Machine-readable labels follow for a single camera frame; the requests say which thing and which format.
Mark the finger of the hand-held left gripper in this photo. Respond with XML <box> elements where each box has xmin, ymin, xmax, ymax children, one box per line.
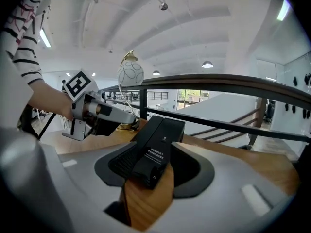
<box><xmin>106</xmin><ymin>102</ymin><xmax>137</xmax><ymax>125</ymax></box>

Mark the ceiling light strip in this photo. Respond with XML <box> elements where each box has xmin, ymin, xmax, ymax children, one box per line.
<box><xmin>276</xmin><ymin>0</ymin><xmax>291</xmax><ymax>22</ymax></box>
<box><xmin>39</xmin><ymin>28</ymin><xmax>52</xmax><ymax>49</ymax></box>

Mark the group of black wall ornaments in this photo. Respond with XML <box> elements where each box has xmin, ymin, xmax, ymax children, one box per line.
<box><xmin>284</xmin><ymin>72</ymin><xmax>311</xmax><ymax>120</ymax></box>

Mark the dark metal railing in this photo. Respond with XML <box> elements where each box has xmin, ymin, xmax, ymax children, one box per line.
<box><xmin>102</xmin><ymin>73</ymin><xmax>311</xmax><ymax>144</ymax></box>

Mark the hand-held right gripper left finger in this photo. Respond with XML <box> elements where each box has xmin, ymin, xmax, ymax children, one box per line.
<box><xmin>38</xmin><ymin>140</ymin><xmax>141</xmax><ymax>233</ymax></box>

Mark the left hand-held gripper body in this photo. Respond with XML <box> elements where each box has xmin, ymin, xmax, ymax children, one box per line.
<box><xmin>62</xmin><ymin>69</ymin><xmax>120</xmax><ymax>142</ymax></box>

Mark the wooden stair railing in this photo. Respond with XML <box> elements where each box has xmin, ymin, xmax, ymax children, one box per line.
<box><xmin>189</xmin><ymin>107</ymin><xmax>261</xmax><ymax>144</ymax></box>

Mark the white globe table lamp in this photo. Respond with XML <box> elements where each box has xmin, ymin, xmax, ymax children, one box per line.
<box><xmin>117</xmin><ymin>50</ymin><xmax>145</xmax><ymax>131</ymax></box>

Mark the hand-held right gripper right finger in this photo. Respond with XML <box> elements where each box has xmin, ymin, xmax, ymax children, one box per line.
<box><xmin>145</xmin><ymin>141</ymin><xmax>296</xmax><ymax>233</ymax></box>

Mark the person's left forearm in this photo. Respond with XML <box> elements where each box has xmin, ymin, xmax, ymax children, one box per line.
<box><xmin>27</xmin><ymin>78</ymin><xmax>74</xmax><ymax>121</ymax></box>

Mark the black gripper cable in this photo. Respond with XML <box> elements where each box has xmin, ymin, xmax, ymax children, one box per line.
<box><xmin>37</xmin><ymin>112</ymin><xmax>57</xmax><ymax>141</ymax></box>

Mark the large window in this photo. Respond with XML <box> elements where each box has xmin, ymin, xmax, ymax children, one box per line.
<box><xmin>176</xmin><ymin>89</ymin><xmax>210</xmax><ymax>111</ymax></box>

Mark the black office chair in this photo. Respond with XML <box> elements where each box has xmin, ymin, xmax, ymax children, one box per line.
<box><xmin>264</xmin><ymin>100</ymin><xmax>276</xmax><ymax>124</ymax></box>

